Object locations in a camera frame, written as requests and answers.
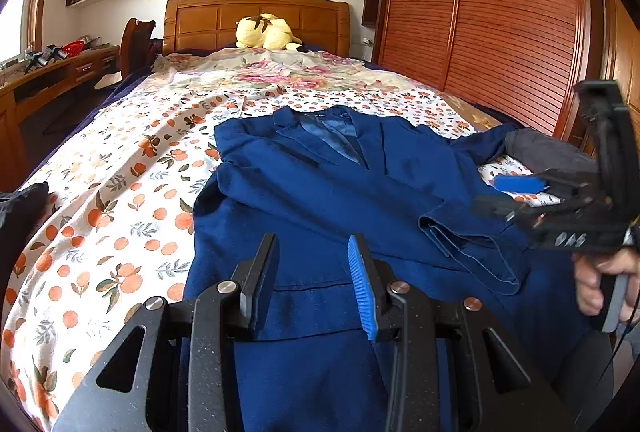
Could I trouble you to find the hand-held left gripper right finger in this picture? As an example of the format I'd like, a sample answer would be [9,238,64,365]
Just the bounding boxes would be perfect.
[348,235,576,432]

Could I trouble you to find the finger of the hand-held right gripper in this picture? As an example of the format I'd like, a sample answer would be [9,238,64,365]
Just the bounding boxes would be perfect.
[472,195,568,227]
[492,167,601,199]

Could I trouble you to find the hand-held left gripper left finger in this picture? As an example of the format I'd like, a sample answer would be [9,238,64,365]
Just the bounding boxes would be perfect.
[52,233,281,432]

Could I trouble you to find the blue suit jacket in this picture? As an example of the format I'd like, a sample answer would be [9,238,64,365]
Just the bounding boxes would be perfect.
[180,105,616,432]

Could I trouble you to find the black folded clothes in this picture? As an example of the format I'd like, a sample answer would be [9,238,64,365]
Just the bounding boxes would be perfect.
[0,182,50,298]

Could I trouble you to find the person's right hand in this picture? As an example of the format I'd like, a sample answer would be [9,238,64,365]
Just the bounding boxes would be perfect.
[572,246,640,318]

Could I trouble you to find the dark grey cloth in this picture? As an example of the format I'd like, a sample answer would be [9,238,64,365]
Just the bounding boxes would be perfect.
[504,128,601,178]

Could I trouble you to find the wooden bed with floral sheet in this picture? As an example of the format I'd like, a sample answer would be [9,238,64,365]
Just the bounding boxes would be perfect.
[0,77,566,432]

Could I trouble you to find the wooden slatted wardrobe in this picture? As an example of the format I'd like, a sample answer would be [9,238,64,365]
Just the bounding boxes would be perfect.
[372,0,640,155]

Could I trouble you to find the pink floral quilt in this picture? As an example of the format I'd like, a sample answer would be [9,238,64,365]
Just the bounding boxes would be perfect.
[152,46,401,99]

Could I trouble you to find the person's dark trousers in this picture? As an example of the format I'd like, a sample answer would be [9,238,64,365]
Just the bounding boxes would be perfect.
[545,322,640,432]

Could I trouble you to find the yellow plush toy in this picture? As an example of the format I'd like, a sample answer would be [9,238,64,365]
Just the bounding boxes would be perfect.
[235,12,304,52]

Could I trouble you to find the wooden headboard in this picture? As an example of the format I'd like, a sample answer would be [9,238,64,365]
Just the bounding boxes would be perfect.
[162,0,351,59]

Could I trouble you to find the wooden chair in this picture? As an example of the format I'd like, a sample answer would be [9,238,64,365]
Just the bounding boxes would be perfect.
[120,17,159,82]

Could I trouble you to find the wooden desk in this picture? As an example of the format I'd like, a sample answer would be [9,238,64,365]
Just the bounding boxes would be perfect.
[0,43,123,193]

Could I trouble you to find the window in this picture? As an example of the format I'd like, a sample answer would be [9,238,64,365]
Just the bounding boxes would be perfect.
[0,0,32,66]

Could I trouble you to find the black cable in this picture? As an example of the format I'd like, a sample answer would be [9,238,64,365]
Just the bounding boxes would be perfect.
[594,295,640,415]

